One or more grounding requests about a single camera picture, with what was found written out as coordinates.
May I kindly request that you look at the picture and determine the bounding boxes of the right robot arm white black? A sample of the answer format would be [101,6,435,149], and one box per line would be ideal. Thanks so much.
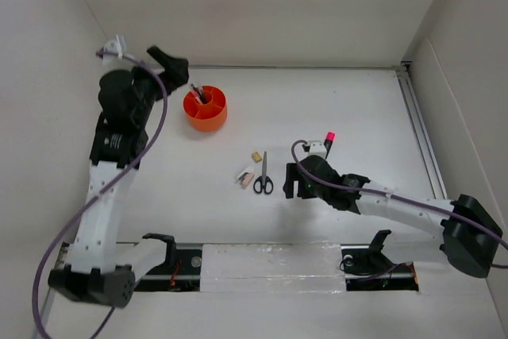
[283,154,507,279]

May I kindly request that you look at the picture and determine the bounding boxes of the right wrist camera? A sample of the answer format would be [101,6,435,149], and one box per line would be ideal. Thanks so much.
[302,141,328,159]

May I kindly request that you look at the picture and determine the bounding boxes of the metal rail at table front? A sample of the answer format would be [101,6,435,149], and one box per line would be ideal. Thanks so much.
[136,244,419,295]

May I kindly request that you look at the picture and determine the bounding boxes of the orange round divided container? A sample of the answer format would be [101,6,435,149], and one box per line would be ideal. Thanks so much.
[183,85,228,133]

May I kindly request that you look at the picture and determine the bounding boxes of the pink white mini stapler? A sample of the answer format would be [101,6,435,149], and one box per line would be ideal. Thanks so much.
[236,166,255,189]

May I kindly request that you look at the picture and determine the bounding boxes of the aluminium rail right side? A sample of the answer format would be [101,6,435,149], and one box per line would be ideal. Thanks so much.
[395,61,448,198]

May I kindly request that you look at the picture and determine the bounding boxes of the pink cap black highlighter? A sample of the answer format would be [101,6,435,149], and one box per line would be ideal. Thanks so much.
[323,131,336,157]

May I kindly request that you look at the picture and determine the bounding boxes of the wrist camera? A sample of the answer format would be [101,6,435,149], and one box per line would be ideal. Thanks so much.
[302,141,328,159]
[100,34,126,66]

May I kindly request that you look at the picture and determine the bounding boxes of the black pen green end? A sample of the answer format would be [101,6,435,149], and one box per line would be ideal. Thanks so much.
[198,86,208,104]

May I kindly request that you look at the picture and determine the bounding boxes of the pink transparent pen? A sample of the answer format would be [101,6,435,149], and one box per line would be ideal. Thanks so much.
[190,83,202,103]

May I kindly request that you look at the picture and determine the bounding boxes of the black handled scissors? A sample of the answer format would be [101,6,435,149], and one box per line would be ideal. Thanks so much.
[253,152,274,195]

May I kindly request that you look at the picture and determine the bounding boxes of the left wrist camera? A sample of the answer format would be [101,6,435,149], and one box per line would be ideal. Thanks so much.
[100,34,126,66]

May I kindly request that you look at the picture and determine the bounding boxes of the small tan eraser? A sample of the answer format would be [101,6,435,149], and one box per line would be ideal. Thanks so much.
[252,152,262,163]

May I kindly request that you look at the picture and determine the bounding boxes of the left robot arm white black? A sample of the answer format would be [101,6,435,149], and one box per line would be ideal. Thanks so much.
[48,45,189,308]

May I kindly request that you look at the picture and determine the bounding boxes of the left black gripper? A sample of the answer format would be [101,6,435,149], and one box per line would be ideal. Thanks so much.
[125,46,187,125]

